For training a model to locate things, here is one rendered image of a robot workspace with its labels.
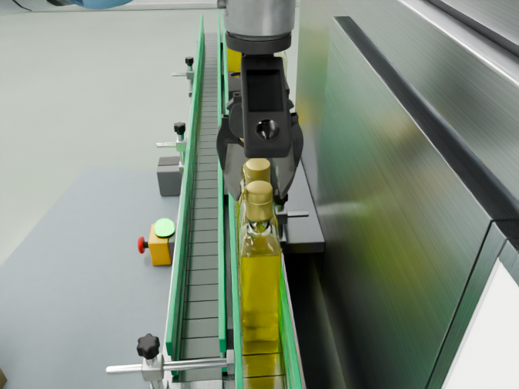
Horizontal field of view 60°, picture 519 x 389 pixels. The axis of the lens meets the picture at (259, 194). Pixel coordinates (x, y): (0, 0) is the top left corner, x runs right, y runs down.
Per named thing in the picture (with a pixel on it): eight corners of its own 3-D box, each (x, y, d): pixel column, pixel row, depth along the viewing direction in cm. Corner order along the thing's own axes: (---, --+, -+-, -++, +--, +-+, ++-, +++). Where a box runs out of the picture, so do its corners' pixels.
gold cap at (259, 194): (273, 221, 59) (274, 194, 56) (246, 223, 59) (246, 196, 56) (271, 205, 62) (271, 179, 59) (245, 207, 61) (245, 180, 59)
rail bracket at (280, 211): (307, 251, 89) (312, 197, 82) (273, 252, 89) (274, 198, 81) (304, 238, 93) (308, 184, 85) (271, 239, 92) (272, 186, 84)
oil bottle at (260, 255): (278, 340, 72) (282, 240, 59) (243, 343, 72) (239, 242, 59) (274, 312, 76) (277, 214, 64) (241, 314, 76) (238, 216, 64)
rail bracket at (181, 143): (190, 176, 111) (184, 127, 103) (160, 177, 111) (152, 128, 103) (191, 167, 115) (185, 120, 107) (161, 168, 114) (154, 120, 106)
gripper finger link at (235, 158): (237, 180, 63) (251, 121, 58) (239, 205, 58) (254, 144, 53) (215, 177, 62) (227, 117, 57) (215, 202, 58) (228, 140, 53)
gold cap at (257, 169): (271, 196, 63) (272, 170, 61) (245, 197, 63) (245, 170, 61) (269, 181, 66) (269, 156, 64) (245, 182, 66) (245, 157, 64)
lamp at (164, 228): (174, 238, 100) (172, 228, 98) (154, 239, 100) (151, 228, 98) (175, 225, 104) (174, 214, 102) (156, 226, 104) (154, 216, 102)
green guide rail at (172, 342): (178, 375, 66) (171, 342, 62) (171, 376, 66) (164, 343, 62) (204, 31, 208) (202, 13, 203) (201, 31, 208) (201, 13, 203)
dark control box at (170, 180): (188, 195, 126) (185, 170, 121) (160, 197, 125) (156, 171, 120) (190, 179, 132) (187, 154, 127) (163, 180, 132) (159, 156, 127)
